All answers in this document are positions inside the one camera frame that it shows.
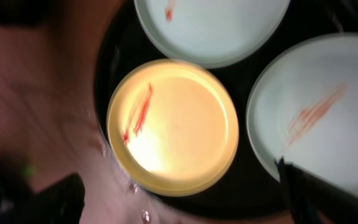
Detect yellow plate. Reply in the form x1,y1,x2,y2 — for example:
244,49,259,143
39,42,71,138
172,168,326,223
106,59,239,197

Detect left light green plate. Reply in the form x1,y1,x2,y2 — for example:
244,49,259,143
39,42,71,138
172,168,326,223
134,0,290,68

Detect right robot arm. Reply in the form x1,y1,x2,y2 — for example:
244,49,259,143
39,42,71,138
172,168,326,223
0,159,358,223

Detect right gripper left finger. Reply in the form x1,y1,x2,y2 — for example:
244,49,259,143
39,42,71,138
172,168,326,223
11,173,85,224

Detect right light green plate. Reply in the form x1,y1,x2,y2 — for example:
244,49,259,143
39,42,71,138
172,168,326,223
246,33,358,197

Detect light green plate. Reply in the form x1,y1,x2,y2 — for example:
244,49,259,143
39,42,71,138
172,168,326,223
246,33,358,197
134,0,290,68

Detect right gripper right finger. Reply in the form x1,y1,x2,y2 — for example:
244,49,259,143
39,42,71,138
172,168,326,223
275,159,358,224

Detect round black tray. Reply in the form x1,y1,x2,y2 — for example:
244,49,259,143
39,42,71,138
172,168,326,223
93,0,358,220

